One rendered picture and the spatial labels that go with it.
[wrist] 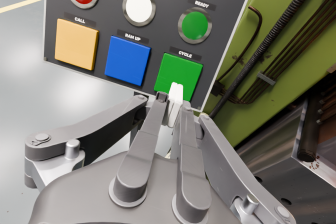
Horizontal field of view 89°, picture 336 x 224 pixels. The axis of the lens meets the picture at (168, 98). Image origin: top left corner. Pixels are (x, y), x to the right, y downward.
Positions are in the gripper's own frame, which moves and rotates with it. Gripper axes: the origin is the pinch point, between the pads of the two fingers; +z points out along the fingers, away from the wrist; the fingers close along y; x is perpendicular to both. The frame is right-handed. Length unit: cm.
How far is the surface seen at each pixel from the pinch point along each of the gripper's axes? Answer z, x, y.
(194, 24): 12.7, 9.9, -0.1
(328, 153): 16.6, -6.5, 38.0
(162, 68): 12.4, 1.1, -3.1
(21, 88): 100, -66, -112
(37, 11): 190, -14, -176
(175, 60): 12.4, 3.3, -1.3
